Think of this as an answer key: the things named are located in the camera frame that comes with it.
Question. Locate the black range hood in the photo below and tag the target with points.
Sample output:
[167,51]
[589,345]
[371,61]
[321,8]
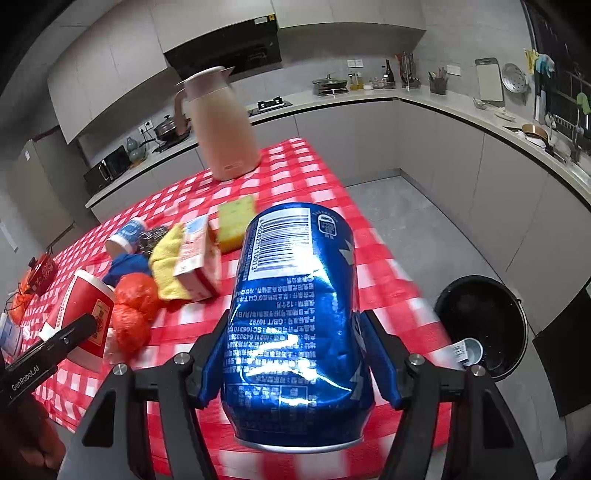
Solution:
[221,55]

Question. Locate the cooking pot with lid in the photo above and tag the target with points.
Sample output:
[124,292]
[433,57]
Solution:
[168,129]

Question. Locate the yellow sponge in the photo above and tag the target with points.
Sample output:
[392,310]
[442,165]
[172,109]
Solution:
[235,224]

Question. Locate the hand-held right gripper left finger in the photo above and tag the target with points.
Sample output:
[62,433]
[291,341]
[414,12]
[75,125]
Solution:
[210,369]

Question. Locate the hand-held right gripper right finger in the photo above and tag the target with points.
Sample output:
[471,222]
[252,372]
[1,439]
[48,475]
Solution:
[383,369]

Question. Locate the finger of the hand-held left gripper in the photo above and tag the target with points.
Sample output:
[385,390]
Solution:
[74,334]

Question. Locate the grey kitchen counter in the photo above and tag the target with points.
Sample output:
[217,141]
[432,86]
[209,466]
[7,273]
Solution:
[360,134]

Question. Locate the green brush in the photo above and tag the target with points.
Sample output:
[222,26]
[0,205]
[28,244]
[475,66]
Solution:
[584,104]

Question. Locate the blue white bottle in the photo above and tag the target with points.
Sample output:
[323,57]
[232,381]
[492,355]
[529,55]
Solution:
[127,233]

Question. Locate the blue cloth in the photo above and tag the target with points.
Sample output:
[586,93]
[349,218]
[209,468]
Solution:
[127,267]

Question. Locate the grey upper cabinets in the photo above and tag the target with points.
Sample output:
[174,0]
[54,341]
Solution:
[115,60]

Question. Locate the pink thermos jug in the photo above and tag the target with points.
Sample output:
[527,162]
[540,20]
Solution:
[221,129]

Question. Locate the red paper cup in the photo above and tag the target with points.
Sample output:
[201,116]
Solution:
[78,300]

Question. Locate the white cutting board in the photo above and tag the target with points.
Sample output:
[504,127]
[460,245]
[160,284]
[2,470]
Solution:
[489,81]

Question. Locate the black microwave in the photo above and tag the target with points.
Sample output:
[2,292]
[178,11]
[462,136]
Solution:
[106,168]

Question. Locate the small orange bag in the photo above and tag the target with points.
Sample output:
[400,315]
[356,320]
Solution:
[22,304]

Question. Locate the black trash bin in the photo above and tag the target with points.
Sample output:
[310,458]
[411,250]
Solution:
[489,314]

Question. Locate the gas stove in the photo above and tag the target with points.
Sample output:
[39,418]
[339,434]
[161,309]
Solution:
[270,105]

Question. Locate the black utensil holder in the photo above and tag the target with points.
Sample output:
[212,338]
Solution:
[438,85]

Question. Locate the green vase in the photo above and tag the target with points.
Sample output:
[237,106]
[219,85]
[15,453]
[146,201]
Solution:
[133,150]

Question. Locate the yellow rubber glove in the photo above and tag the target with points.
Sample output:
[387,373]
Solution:
[531,60]

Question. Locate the white cup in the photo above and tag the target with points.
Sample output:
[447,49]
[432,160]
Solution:
[468,351]

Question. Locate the teal rubber glove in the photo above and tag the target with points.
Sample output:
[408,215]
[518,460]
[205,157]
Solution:
[545,65]

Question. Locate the yellow oil bottle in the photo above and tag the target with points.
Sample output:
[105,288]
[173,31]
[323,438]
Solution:
[354,82]

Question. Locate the red checkered tablecloth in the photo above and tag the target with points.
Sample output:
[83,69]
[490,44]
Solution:
[300,175]

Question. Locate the person's left hand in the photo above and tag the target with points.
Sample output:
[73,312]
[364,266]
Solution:
[27,443]

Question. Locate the sink dish rack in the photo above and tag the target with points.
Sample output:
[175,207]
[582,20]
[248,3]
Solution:
[565,138]

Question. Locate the grey refrigerator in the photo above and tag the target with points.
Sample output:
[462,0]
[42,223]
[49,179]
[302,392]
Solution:
[44,194]

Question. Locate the dark window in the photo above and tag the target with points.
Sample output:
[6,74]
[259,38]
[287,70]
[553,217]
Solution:
[558,32]

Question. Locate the yellow cloth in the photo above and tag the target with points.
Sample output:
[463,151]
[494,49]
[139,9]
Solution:
[164,263]

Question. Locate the white blue packet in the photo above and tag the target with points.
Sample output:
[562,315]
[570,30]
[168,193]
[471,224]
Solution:
[8,334]

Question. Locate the red paper bag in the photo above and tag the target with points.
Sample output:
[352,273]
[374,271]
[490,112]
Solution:
[42,272]

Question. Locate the dark wine bottle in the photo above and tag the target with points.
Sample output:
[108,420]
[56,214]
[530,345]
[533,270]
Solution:
[388,76]

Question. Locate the wok with lid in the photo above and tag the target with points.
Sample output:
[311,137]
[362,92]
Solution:
[330,84]

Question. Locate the blue drink can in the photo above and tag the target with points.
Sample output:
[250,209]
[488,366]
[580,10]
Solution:
[291,323]

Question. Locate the pink white drink carton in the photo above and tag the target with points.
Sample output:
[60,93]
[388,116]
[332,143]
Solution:
[194,258]

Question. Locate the orange plastic bag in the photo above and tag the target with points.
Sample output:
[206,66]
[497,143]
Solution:
[134,304]

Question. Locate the copper pot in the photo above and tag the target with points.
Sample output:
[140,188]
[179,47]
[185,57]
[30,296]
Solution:
[535,133]

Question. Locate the metal steamer plate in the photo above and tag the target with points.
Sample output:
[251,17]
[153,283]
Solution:
[515,78]

